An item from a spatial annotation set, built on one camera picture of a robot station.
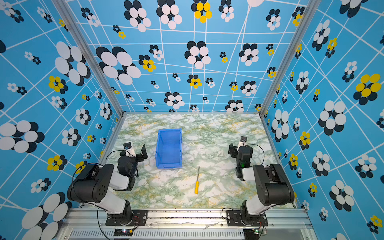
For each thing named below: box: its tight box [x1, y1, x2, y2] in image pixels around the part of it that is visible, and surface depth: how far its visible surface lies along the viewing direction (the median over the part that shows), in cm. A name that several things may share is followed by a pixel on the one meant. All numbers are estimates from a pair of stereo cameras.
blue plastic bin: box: [155, 128, 183, 169], surface depth 98 cm
